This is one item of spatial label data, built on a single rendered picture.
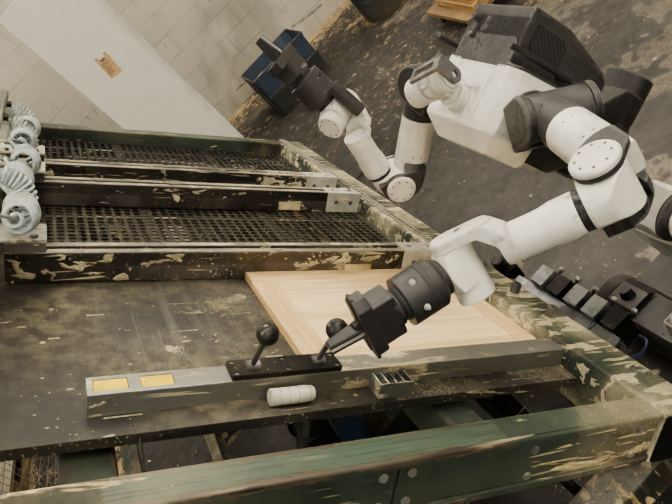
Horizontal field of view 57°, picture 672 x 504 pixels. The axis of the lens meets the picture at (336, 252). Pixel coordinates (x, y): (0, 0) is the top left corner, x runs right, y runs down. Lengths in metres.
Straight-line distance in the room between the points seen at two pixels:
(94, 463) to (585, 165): 0.83
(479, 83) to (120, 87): 3.89
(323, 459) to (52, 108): 5.79
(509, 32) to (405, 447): 0.85
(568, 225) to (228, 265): 0.82
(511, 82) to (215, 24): 5.29
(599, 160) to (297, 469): 0.61
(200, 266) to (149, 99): 3.63
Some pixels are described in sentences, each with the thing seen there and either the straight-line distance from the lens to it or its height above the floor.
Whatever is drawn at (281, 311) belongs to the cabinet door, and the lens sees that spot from 1.34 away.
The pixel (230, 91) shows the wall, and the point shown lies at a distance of 6.57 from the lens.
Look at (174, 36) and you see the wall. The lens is 6.40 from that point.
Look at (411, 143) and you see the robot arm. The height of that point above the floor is 1.22.
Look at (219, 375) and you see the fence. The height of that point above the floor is 1.49.
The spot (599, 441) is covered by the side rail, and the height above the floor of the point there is 1.00.
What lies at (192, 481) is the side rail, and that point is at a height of 1.57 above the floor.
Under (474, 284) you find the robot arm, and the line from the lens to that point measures 1.03.
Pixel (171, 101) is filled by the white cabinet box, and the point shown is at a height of 0.88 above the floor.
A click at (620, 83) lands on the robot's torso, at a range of 1.66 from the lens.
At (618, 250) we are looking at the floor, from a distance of 2.73.
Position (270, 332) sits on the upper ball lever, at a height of 1.51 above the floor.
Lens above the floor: 2.05
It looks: 33 degrees down
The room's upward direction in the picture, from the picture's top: 47 degrees counter-clockwise
